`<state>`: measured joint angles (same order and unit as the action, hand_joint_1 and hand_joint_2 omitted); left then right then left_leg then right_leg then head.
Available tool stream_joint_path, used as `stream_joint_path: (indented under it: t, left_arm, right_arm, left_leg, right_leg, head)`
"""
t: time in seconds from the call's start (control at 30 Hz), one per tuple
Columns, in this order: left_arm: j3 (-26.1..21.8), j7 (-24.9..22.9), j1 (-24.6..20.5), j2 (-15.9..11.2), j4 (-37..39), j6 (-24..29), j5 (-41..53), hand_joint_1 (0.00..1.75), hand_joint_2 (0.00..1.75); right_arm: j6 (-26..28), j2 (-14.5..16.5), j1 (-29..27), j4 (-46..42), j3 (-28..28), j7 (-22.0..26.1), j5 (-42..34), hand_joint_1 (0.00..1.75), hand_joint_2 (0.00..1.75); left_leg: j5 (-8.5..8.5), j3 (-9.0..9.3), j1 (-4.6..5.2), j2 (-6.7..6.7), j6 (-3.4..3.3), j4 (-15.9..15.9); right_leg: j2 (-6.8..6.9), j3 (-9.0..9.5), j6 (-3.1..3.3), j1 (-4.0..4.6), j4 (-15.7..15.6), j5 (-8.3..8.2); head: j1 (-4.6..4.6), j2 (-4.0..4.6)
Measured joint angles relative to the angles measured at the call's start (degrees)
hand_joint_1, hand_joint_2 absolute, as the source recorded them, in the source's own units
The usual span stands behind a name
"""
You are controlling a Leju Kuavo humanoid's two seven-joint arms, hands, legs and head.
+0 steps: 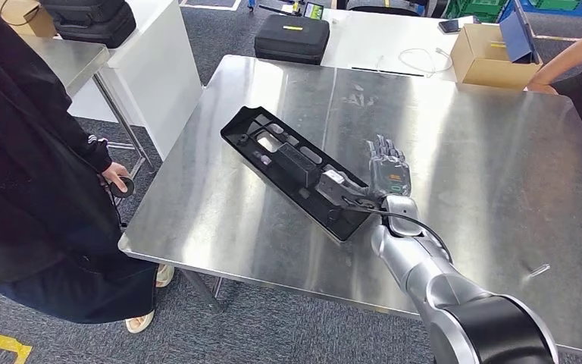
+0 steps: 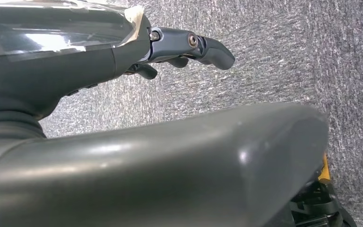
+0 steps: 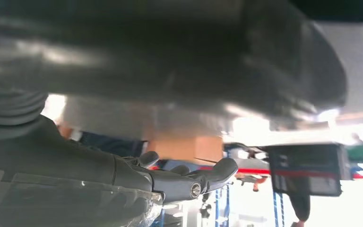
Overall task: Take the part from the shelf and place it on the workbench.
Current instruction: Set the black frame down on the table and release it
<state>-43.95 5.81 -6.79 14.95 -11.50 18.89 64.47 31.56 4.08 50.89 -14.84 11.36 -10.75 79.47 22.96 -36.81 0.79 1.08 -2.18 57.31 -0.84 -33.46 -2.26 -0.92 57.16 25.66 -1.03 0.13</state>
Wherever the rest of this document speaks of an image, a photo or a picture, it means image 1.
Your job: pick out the person's right hand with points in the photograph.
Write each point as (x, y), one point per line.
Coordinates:
(542, 89)

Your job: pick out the person's right forearm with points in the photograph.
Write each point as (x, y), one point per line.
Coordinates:
(572, 55)

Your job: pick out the large steel workbench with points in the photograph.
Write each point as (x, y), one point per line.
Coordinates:
(220, 211)

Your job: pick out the green plastic crate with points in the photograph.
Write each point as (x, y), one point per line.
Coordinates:
(471, 10)
(554, 4)

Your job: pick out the cardboard box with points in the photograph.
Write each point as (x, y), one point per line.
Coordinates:
(482, 70)
(20, 20)

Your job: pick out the black smartphone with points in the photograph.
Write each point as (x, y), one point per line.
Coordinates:
(449, 26)

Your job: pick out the long black plastic panel part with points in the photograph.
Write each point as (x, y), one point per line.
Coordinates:
(296, 168)

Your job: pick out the beige sandal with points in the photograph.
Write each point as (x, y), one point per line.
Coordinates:
(140, 322)
(165, 276)

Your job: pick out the black camera bracket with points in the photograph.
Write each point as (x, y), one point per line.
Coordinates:
(366, 203)

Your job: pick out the steel table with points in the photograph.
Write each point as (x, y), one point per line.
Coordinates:
(65, 63)

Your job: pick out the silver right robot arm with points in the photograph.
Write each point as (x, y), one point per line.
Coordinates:
(421, 271)

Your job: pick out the small screen device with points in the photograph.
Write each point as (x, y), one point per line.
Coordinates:
(313, 11)

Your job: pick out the blue tablet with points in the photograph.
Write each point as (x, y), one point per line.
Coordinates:
(517, 37)

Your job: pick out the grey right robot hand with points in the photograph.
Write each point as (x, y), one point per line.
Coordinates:
(391, 173)

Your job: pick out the white table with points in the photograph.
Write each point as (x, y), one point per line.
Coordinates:
(366, 40)

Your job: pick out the person's left hand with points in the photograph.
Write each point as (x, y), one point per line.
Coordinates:
(116, 173)

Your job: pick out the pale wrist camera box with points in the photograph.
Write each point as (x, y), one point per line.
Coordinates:
(333, 177)

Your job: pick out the white cabinet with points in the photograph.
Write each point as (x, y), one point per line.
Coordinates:
(155, 75)

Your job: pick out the black zip case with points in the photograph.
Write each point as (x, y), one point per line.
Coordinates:
(291, 42)

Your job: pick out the black round controller puck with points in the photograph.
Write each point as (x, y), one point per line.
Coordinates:
(123, 189)

